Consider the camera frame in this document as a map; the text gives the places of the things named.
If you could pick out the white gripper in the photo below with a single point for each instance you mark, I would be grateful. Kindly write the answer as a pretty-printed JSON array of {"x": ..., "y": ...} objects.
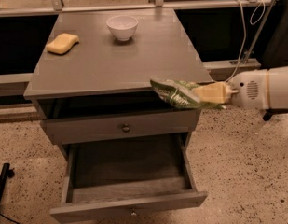
[{"x": 248, "y": 90}]

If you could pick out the green jalapeno chip bag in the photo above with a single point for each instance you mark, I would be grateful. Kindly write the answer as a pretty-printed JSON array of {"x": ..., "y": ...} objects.
[{"x": 180, "y": 94}]

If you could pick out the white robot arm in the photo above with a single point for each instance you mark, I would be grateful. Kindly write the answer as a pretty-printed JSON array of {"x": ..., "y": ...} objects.
[{"x": 277, "y": 88}]

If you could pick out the round brass drawer knob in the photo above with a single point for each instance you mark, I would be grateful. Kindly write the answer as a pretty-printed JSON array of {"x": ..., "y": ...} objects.
[{"x": 125, "y": 128}]

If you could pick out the grey wooden drawer cabinet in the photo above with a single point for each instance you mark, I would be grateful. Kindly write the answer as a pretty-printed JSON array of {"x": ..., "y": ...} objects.
[{"x": 102, "y": 76}]

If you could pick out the closed grey upper drawer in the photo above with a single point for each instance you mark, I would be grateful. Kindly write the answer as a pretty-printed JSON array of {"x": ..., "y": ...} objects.
[{"x": 108, "y": 127}]

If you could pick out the open grey middle drawer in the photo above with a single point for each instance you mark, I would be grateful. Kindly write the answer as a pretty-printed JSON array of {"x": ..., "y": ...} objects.
[{"x": 110, "y": 178}]

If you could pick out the white ceramic bowl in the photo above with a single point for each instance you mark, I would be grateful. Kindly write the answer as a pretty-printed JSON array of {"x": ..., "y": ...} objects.
[{"x": 122, "y": 27}]

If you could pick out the slanted metal pole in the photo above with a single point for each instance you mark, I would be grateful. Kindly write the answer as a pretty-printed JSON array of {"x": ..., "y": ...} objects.
[{"x": 249, "y": 51}]

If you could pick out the yellow sponge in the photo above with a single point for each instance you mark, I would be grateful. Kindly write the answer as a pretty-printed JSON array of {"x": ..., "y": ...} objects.
[{"x": 62, "y": 43}]

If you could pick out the black bar on floor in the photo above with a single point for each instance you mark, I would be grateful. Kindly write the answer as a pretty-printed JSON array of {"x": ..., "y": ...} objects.
[{"x": 5, "y": 174}]

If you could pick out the grey metal railing frame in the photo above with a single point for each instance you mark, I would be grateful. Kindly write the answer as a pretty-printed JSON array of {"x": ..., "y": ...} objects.
[{"x": 118, "y": 5}]

